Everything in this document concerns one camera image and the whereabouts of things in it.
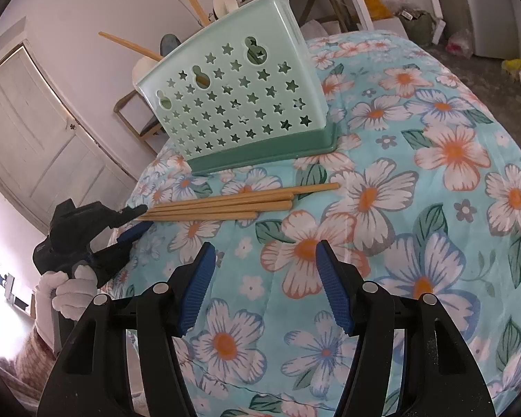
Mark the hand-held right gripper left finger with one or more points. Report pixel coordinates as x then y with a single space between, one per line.
197 286

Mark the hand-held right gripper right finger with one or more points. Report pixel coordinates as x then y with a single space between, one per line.
334 286

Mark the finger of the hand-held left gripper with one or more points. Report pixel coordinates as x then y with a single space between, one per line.
128 235
128 215

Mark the cream spoon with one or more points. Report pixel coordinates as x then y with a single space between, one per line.
142 71

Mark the green star-hole utensil basket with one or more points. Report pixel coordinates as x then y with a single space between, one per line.
243 108

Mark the metal spoon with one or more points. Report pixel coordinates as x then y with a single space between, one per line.
171 43

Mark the person's left forearm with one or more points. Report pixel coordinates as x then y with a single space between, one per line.
30 352

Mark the person's left hand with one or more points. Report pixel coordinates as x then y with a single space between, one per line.
74 295

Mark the wooden chair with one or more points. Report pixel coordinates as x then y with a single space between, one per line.
150 127

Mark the floral blanket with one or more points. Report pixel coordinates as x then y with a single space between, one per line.
417 226

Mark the white door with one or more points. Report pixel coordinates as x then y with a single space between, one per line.
34 139

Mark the white plastic bag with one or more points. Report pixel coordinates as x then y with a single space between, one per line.
314 28

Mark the green bag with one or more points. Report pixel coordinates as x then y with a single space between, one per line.
417 26

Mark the pink plastic bag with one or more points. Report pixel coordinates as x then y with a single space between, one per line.
460 43

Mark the yellow plastic bag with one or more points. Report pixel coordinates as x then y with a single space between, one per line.
377 3

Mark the white flat box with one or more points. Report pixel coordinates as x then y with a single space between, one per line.
437 17

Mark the grey refrigerator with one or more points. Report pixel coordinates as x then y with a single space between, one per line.
486 8

